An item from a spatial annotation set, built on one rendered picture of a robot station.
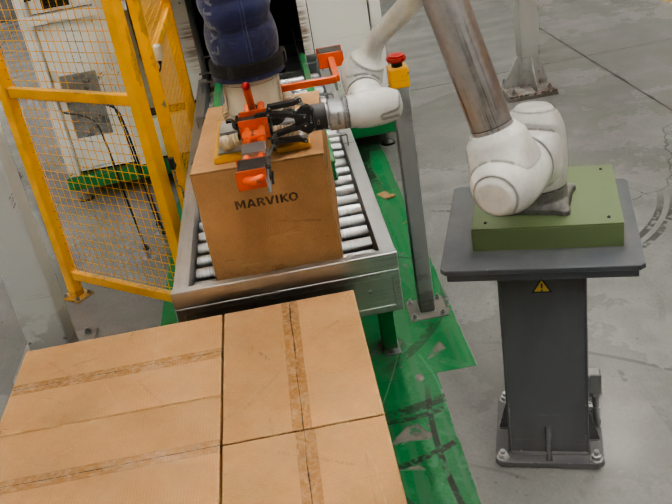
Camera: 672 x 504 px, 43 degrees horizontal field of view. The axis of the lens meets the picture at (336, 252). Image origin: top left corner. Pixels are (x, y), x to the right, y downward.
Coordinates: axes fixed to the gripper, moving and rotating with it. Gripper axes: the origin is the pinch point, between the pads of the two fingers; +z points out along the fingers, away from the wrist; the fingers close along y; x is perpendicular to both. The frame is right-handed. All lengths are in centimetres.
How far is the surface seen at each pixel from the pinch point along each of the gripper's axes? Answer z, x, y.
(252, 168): 1.0, -36.4, -2.7
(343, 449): -9, -76, 53
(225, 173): 11.3, 6.4, 14.7
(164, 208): 43, 76, 53
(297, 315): -2, -16, 53
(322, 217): -14.7, 4.7, 33.3
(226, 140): 9.2, 8.1, 5.4
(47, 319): 98, 70, 89
